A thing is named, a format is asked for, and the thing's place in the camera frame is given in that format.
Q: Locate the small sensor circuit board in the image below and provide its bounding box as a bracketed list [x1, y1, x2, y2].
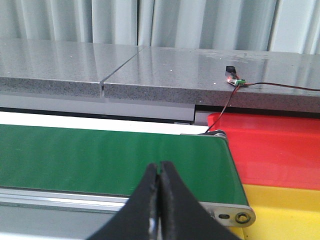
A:
[225, 65, 246, 87]

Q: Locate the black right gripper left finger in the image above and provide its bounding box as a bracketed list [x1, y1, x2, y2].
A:
[88, 163, 159, 240]

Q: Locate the yellow plastic tray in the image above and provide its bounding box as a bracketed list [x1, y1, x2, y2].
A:
[229, 184, 320, 240]

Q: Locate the white pleated curtain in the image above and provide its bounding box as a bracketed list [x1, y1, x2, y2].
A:
[0, 0, 320, 54]

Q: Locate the red plastic tray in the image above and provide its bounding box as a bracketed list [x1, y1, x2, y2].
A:
[207, 113, 320, 190]

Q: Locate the red black sensor wire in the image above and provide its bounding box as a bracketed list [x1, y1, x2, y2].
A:
[203, 82, 320, 135]

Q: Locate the grey stone countertop right slab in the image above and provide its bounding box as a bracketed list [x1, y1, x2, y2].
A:
[103, 47, 320, 113]

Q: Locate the grey stone countertop left slab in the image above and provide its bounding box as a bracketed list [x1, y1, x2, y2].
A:
[0, 38, 142, 98]

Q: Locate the green conveyor belt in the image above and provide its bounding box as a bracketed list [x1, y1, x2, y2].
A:
[0, 124, 256, 228]

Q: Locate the grey stone countertop slab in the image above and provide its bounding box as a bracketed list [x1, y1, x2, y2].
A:
[103, 47, 320, 113]
[0, 38, 142, 98]

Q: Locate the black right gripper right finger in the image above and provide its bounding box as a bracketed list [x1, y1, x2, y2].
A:
[159, 161, 239, 240]

